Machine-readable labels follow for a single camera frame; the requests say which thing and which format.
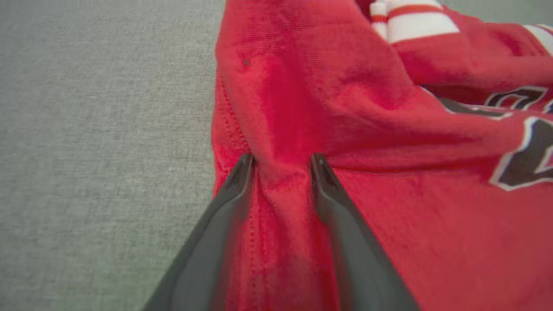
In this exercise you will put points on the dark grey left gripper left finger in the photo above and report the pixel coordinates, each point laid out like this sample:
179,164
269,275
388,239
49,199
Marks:
194,272

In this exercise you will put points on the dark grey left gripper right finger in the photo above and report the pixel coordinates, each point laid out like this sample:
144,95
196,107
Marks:
358,268

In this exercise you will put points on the red jersey with dark print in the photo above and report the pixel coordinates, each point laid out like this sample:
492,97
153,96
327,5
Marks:
324,86

